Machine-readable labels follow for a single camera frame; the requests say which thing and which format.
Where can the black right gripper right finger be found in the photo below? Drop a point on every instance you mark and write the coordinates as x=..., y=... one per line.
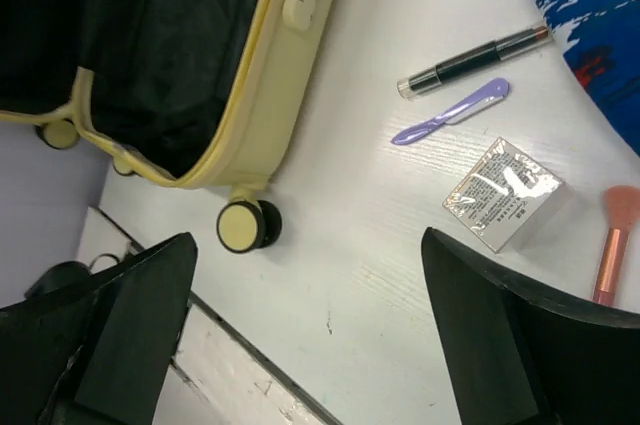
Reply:
x=519, y=351

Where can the silver cosmetic box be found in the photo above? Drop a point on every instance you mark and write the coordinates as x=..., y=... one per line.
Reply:
x=506, y=197

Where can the yellow hard-shell suitcase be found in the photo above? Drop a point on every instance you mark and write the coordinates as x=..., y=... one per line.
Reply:
x=187, y=94

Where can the black double-ended makeup stick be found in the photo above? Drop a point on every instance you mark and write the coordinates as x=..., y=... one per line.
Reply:
x=473, y=60

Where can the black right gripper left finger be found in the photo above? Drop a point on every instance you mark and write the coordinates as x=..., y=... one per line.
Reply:
x=97, y=351

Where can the blue patterned cloth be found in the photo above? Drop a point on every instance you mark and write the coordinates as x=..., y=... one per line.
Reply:
x=599, y=41

